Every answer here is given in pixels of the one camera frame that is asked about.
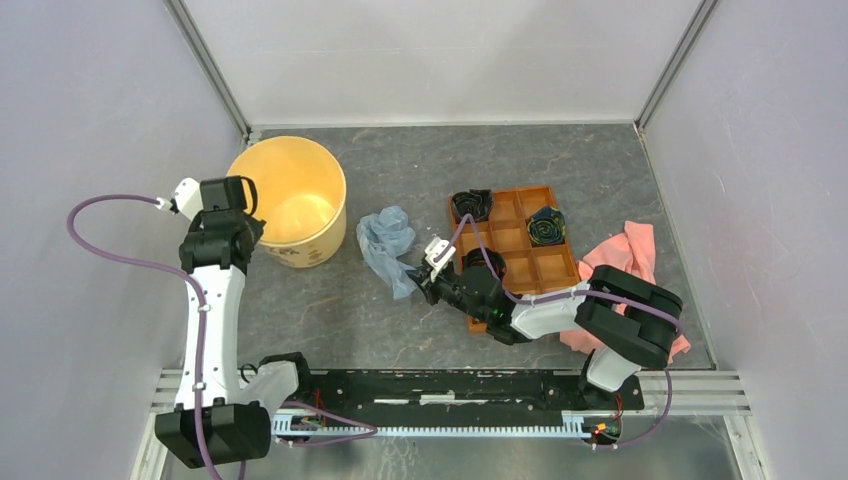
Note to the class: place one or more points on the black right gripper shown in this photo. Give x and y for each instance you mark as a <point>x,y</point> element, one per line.
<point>424,283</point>

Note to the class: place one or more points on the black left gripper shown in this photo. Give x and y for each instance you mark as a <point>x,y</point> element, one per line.
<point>256,225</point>

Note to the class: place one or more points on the light blue plastic trash bag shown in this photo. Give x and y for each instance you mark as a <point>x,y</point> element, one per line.
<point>383,238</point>

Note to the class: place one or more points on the yellow capybara trash bin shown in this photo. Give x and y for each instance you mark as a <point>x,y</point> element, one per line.
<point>302,192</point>

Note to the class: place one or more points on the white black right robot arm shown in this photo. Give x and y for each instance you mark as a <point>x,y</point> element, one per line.
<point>636,322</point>

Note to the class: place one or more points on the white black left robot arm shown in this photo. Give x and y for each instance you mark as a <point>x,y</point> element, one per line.
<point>215,419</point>

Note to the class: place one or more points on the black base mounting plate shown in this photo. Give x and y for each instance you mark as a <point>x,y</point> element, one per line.
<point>459,398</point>

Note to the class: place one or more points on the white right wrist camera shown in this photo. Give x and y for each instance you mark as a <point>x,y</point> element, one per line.
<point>437,255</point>

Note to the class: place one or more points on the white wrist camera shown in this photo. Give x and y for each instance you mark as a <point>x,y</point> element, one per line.
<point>186,198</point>
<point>437,255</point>

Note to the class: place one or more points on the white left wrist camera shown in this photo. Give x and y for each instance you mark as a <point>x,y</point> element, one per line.
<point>186,198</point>

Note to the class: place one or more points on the white slotted cable duct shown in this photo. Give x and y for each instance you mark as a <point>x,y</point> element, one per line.
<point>296,424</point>

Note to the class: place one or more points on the aluminium frame rail front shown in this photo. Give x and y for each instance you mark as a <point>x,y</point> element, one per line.
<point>694,393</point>

